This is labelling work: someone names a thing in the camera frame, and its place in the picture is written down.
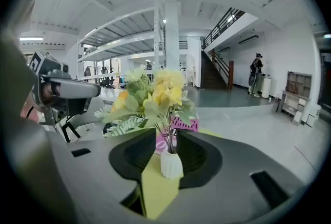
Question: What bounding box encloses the white metal shelving rack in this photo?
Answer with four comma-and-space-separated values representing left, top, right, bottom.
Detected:
76, 5, 168, 83

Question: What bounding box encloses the rectangular ceiling light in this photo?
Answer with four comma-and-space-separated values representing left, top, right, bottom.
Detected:
19, 36, 44, 42

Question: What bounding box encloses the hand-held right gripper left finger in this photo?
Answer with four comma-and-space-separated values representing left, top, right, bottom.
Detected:
108, 128, 157, 216

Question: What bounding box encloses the wooden cubby cabinet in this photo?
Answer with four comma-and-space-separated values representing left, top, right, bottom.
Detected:
280, 70, 313, 125

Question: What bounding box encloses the yellow flowers bunch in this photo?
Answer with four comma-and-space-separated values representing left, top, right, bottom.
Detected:
94, 64, 199, 154

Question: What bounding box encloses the pink printed card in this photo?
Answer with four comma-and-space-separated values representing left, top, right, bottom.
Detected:
155, 115, 199, 154

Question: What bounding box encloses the white ribbed vase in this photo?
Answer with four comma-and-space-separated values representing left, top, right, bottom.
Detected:
160, 145, 184, 180

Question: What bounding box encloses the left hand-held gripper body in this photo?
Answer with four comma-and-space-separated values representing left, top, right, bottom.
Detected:
28, 49, 101, 125

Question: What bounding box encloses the white bin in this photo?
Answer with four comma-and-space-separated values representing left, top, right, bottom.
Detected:
261, 74, 272, 99

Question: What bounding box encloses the black office chair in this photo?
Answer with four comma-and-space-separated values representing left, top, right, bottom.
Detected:
99, 66, 116, 89

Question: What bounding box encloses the person's left forearm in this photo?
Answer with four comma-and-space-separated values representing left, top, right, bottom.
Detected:
20, 100, 40, 124

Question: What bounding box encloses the dark wall-mounted fixture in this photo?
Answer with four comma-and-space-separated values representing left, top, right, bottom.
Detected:
237, 34, 260, 45

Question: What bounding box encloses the black mezzanine railing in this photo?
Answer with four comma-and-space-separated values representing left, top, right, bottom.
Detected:
202, 7, 246, 50

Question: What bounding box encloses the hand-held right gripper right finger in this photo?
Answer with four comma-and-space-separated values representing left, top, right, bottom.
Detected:
177, 131, 223, 190

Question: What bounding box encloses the dark staircase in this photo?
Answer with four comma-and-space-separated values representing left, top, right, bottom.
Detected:
201, 49, 235, 91

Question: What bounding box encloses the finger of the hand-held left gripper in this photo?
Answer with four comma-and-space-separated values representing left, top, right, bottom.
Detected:
61, 98, 91, 117

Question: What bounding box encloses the dark double door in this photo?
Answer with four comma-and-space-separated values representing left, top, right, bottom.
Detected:
318, 49, 331, 115

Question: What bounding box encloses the white drawer box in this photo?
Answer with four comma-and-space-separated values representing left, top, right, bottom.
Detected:
306, 103, 322, 128

